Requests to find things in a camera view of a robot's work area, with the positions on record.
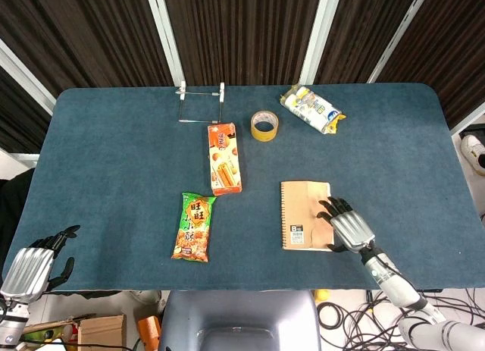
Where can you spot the yellow adhesive tape roll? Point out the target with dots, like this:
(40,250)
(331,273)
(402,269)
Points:
(264,125)

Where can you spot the brown cardboard box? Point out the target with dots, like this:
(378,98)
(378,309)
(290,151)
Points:
(102,332)

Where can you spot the brown kraft spiral notebook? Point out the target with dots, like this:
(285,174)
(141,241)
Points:
(301,214)

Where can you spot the small yellow object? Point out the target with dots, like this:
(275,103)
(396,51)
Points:
(321,294)

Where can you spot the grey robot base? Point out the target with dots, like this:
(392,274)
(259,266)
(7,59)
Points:
(236,320)

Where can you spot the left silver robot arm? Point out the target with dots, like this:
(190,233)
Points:
(9,322)

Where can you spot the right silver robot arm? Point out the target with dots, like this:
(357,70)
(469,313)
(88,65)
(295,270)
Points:
(401,294)

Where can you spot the white yellow plastic snack pack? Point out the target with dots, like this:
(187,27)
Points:
(311,108)

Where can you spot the white sneaker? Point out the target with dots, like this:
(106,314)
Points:
(472,150)

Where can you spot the orange foam block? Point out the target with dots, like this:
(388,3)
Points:
(149,330)

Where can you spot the blue table cloth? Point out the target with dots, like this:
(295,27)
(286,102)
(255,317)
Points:
(189,169)

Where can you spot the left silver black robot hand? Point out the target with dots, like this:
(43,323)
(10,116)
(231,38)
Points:
(28,267)

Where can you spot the green orange snack bag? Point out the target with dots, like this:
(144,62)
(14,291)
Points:
(194,227)

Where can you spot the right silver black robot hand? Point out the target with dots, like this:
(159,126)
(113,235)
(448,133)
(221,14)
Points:
(350,224)

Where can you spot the orange biscuit stick box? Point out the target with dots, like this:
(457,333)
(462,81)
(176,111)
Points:
(224,159)

